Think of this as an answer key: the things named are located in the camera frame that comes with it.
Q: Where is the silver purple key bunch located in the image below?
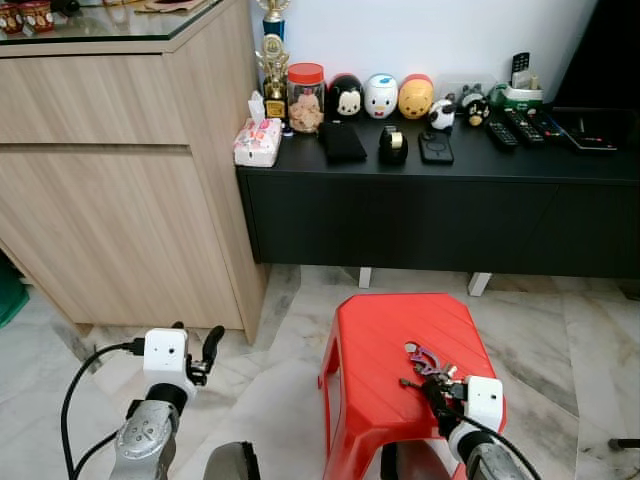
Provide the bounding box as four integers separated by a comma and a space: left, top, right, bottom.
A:
404, 341, 444, 375

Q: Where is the red plastic stool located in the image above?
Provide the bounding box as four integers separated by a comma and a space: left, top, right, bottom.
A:
319, 292, 507, 480

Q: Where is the grey robot left leg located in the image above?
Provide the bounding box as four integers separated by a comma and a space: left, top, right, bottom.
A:
204, 441, 262, 480

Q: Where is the light wooden cabinet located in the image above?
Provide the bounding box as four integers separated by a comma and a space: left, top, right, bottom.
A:
0, 0, 269, 342

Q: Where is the black low console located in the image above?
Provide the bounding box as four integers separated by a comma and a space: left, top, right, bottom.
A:
236, 108, 640, 280

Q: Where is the green plastic object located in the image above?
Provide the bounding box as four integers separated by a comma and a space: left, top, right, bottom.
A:
0, 254, 32, 328

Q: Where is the pink tissue pack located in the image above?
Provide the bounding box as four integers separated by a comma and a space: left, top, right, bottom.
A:
233, 92, 285, 168

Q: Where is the black tape dispenser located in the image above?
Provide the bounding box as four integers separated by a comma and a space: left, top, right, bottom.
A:
377, 125, 410, 167

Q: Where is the black wallet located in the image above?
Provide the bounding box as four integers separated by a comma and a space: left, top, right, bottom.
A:
319, 120, 369, 167

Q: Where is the black remote control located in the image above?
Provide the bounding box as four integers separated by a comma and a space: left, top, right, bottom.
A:
486, 118, 522, 154
529, 107, 567, 140
505, 108, 547, 147

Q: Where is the small black white figure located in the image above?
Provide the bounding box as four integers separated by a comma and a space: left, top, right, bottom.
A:
429, 96, 458, 132

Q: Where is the clear jar with red lid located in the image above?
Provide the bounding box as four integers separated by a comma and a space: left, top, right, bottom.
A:
286, 63, 327, 135

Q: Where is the small black mouse figure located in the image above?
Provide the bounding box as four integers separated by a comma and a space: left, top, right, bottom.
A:
457, 84, 492, 128

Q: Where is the flat black box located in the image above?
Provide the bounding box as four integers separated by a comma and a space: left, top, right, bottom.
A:
559, 108, 622, 154

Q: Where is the gold blue trophy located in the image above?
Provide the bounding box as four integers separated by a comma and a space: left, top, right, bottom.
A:
254, 0, 292, 120

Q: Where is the black mouse plush toy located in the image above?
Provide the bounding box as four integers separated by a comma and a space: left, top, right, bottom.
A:
326, 73, 365, 122

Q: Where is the white duck plush toy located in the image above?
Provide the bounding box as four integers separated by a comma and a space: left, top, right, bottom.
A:
363, 73, 401, 121

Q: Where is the green desk holder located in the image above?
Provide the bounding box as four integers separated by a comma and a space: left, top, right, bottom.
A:
489, 70, 547, 112

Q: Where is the black television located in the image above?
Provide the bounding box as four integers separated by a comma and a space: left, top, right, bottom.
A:
549, 0, 640, 112

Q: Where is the tan flat tray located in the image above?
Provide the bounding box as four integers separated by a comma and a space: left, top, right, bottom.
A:
134, 0, 212, 14

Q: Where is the red patterned container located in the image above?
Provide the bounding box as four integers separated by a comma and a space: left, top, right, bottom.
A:
0, 5, 26, 35
22, 0, 55, 32

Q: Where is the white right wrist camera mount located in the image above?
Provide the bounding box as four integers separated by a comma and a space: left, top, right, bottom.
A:
464, 375, 507, 434

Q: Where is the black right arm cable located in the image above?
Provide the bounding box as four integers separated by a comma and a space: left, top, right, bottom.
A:
468, 410, 542, 480

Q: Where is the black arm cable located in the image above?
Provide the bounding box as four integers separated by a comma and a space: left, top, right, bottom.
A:
60, 340, 147, 480
468, 410, 542, 480

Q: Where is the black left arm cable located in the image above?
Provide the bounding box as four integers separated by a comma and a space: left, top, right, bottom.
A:
60, 340, 147, 480

